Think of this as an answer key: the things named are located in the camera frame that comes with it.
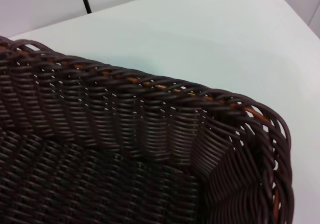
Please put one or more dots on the dark brown wicker basket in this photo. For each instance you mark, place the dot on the dark brown wicker basket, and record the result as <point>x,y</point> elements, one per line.
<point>125,159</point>

